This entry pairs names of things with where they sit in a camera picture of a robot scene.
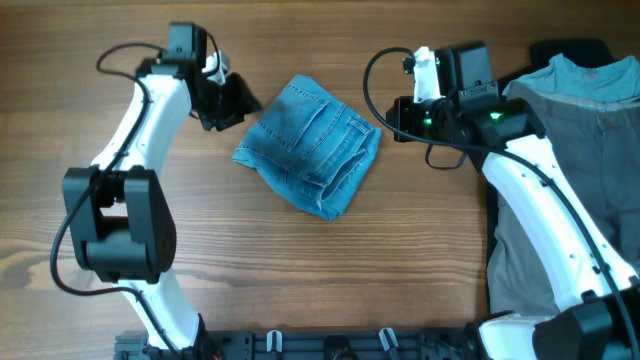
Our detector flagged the light blue denim jeans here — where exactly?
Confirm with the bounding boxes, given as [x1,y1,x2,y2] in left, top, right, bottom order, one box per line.
[232,75,382,221]

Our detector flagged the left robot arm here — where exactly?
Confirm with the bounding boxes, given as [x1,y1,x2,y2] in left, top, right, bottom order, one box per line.
[49,22,261,359]

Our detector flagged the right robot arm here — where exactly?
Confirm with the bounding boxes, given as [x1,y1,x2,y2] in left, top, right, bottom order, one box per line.
[383,39,639,359]

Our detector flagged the grey khaki trousers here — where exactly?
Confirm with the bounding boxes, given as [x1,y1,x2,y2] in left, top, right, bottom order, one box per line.
[487,81,639,315]

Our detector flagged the black t-shirt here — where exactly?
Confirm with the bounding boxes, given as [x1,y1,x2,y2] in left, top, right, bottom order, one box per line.
[487,39,614,315]

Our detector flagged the teal t-shirt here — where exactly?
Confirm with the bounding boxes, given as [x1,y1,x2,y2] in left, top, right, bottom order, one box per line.
[503,54,639,103]

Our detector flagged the black mounting rail base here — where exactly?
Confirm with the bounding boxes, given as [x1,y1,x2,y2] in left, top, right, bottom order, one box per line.
[113,328,489,360]

